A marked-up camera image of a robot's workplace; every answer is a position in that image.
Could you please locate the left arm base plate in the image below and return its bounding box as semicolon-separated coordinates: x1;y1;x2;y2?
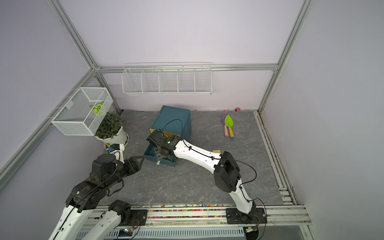
103;209;148;227

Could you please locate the white wire basket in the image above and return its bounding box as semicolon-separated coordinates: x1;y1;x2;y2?
51;87;113;136

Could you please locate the long white wire shelf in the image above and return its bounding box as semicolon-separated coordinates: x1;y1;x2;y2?
122;62;213;96

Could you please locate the white flower pot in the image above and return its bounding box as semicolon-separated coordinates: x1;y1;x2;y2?
95;127;129;149

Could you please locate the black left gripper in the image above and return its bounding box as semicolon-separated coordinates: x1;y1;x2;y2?
105;155;145;188

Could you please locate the green toy shovel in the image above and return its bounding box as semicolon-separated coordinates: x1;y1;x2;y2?
225;115;235;139

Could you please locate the teal drawer cabinet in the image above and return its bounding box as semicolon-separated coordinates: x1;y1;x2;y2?
150;106;192;141

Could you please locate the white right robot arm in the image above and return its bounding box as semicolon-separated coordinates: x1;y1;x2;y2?
147;131;257;219

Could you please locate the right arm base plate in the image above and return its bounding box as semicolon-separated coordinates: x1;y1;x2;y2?
226;208;267;225

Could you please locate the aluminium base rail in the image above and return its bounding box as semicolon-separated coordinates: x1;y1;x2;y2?
76;205;315;240

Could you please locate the purple toy shovel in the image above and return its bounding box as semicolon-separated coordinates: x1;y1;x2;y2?
221;114;229;138

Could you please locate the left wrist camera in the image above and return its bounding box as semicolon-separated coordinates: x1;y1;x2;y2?
108;144;125;163

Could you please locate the white pot saucer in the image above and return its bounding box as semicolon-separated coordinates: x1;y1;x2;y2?
104;133;130;152

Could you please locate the green potted plant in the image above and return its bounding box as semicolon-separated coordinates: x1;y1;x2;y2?
95;112;124;140

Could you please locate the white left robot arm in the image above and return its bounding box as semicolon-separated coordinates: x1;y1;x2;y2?
50;154;147;240

